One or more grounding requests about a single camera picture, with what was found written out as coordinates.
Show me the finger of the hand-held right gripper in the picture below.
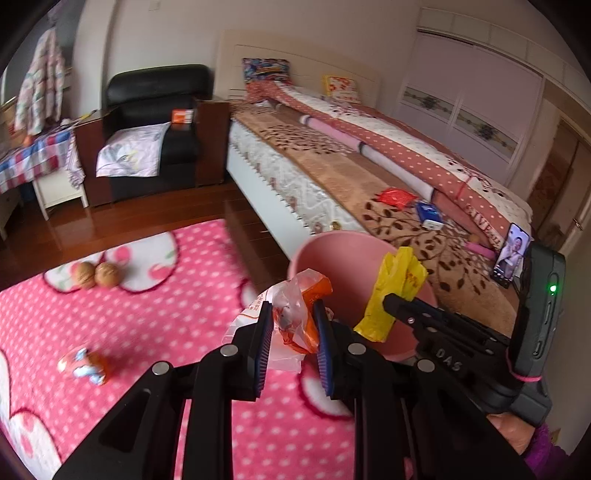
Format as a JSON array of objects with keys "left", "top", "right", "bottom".
[{"left": 382, "top": 293, "right": 511, "bottom": 344}]

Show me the white printed jacket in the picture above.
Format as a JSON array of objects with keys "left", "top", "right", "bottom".
[{"left": 14, "top": 28, "right": 68, "bottom": 134}]

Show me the red polka dot quilt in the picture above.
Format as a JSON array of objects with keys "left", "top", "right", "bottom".
[{"left": 245, "top": 78, "right": 532, "bottom": 252}]

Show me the orange plastic bag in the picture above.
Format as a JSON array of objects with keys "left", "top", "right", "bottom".
[{"left": 223, "top": 270, "right": 334, "bottom": 372}]

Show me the wooden side cabinet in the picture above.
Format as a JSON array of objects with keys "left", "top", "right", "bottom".
[
  {"left": 196, "top": 99, "right": 232, "bottom": 188},
  {"left": 74, "top": 111, "right": 114, "bottom": 208}
]

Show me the striped cloth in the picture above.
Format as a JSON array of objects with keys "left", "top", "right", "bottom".
[{"left": 65, "top": 131, "right": 86, "bottom": 190}]

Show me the red packet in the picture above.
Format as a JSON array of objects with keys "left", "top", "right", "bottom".
[{"left": 376, "top": 187, "right": 419, "bottom": 208}]

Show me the black leather armchair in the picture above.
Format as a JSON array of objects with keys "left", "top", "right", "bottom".
[{"left": 104, "top": 65, "right": 211, "bottom": 204}]

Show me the black smartphone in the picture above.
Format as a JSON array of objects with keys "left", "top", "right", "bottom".
[{"left": 490, "top": 222, "right": 533, "bottom": 289}]

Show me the bed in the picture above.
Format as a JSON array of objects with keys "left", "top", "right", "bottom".
[{"left": 215, "top": 30, "right": 534, "bottom": 333}]

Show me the blue box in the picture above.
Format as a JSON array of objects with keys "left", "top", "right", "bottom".
[{"left": 414, "top": 199, "right": 444, "bottom": 232}]

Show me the yellow printed pillow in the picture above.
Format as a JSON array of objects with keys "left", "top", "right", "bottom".
[{"left": 322, "top": 75, "right": 363, "bottom": 103}]

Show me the walnut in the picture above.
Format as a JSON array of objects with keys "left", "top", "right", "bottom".
[
  {"left": 95, "top": 262, "right": 123, "bottom": 289},
  {"left": 73, "top": 262, "right": 96, "bottom": 290}
]

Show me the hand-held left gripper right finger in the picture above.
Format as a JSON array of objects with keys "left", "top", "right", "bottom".
[{"left": 311, "top": 298, "right": 536, "bottom": 480}]

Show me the checked tablecloth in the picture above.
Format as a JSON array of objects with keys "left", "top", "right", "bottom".
[{"left": 0, "top": 129, "right": 79, "bottom": 195}]

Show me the white table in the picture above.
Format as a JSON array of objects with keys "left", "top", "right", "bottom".
[{"left": 0, "top": 159, "right": 89, "bottom": 241}]

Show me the orange peel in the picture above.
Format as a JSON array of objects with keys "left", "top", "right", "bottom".
[{"left": 90, "top": 353, "right": 112, "bottom": 386}]

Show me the pink polka dot blanket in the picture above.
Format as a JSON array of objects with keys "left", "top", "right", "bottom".
[{"left": 0, "top": 219, "right": 416, "bottom": 480}]

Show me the wooden door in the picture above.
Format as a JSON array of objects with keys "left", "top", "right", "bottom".
[{"left": 526, "top": 115, "right": 591, "bottom": 245}]

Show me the colourful printed pillow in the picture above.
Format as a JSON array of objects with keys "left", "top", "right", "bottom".
[{"left": 242, "top": 58, "right": 294, "bottom": 86}]

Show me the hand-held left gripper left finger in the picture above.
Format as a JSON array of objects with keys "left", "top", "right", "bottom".
[{"left": 51, "top": 300, "right": 274, "bottom": 480}]

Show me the yellow plastic bag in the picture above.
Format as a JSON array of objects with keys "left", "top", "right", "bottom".
[{"left": 353, "top": 247, "right": 429, "bottom": 343}]

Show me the person's right hand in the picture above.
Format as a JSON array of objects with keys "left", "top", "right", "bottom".
[{"left": 487, "top": 412, "right": 539, "bottom": 455}]

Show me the brown leaf pattern blanket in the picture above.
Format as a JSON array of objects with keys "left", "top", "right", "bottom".
[{"left": 233, "top": 102, "right": 518, "bottom": 337}]

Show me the pink plastic bucket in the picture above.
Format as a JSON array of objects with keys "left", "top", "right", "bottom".
[{"left": 287, "top": 232, "right": 437, "bottom": 363}]

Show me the floral cushion cloth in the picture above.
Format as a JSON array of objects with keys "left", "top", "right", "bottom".
[{"left": 95, "top": 122, "right": 171, "bottom": 178}]

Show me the white sliding door wardrobe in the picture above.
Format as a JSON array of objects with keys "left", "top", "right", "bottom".
[{"left": 394, "top": 28, "right": 555, "bottom": 185}]

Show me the pink roll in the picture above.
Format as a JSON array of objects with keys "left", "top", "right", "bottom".
[{"left": 300, "top": 114, "right": 384, "bottom": 155}]

